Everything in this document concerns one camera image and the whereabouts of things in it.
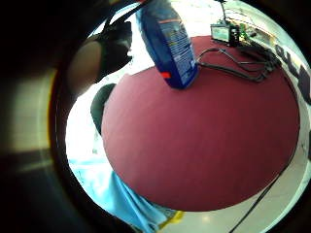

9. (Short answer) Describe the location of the thin black looped cable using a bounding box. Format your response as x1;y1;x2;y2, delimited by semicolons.
195;47;282;74

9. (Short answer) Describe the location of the green circuit board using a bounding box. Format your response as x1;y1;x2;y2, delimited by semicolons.
238;22;260;42

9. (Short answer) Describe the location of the thick black cable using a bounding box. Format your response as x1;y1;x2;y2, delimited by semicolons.
197;61;270;83

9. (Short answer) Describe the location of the black camera with screen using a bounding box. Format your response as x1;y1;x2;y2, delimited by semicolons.
209;21;241;49

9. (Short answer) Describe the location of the blue plastic bottle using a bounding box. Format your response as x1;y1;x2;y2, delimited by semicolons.
135;0;200;90

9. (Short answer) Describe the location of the long black floor cable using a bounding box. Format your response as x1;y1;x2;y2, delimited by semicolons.
227;135;304;233

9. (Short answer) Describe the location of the white sign with black letters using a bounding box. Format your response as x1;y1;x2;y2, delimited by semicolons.
272;42;311;107

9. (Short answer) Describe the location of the black thin stand pole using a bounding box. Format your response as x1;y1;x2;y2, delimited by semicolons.
213;0;229;24

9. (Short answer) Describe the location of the yellow object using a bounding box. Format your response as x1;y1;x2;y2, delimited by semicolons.
158;210;186;229

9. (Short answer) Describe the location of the black rounded chair back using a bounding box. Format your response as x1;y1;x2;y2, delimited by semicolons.
89;83;118;136

